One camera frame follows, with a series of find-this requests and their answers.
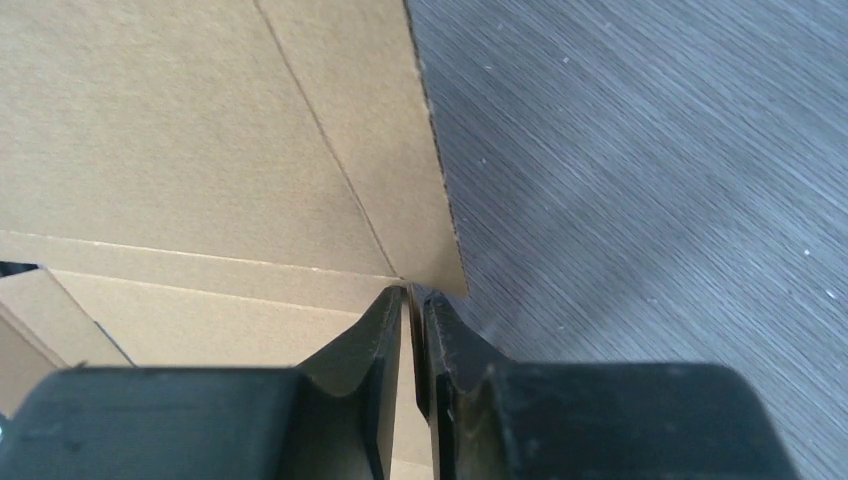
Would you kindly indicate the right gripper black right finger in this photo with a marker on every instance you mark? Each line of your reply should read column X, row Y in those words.
column 493, row 417

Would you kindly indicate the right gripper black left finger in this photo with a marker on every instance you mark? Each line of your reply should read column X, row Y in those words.
column 329, row 417

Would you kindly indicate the brown cardboard box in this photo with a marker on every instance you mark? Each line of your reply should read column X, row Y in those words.
column 215, row 184

